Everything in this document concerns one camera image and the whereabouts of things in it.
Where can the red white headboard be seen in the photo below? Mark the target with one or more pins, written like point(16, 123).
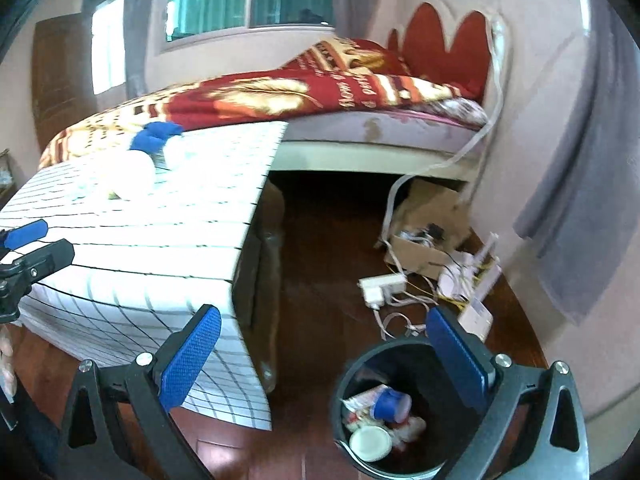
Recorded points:
point(430, 40)

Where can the white flat device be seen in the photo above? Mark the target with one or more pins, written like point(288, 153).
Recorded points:
point(475, 317)

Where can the narrow window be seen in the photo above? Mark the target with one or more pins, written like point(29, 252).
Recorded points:
point(107, 45)

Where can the floral pillow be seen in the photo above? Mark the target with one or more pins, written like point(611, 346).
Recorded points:
point(450, 110)

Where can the pale paper cup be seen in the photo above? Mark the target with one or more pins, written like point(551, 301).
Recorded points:
point(130, 175)

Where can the red paper cup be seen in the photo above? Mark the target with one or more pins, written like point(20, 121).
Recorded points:
point(370, 444)

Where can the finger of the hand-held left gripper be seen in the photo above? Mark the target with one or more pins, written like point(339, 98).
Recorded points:
point(45, 260)
point(25, 234)

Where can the person's left hand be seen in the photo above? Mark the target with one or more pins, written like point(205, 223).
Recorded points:
point(6, 360)

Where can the checked white tablecloth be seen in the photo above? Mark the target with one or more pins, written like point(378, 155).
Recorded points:
point(150, 240)

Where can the white power strip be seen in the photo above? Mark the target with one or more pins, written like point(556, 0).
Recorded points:
point(380, 287)

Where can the bed with red blanket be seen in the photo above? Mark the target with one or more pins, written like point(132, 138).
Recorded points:
point(240, 95)

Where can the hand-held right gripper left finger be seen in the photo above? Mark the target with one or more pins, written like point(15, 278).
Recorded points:
point(190, 355)

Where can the black trash bin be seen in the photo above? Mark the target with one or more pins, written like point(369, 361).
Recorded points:
point(400, 365)

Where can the dark wooden table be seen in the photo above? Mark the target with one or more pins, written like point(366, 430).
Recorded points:
point(265, 260)

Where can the blue cloth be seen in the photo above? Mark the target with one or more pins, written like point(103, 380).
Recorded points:
point(155, 135)

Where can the white router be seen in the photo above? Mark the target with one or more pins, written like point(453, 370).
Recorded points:
point(455, 272)

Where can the bed with pale mattress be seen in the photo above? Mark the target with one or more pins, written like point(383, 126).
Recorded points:
point(380, 132)

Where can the cardboard box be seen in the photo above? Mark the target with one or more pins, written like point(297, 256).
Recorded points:
point(425, 255)

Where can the wooden door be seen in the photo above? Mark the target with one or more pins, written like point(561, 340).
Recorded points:
point(60, 75)

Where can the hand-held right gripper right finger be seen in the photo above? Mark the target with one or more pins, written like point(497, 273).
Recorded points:
point(460, 355)

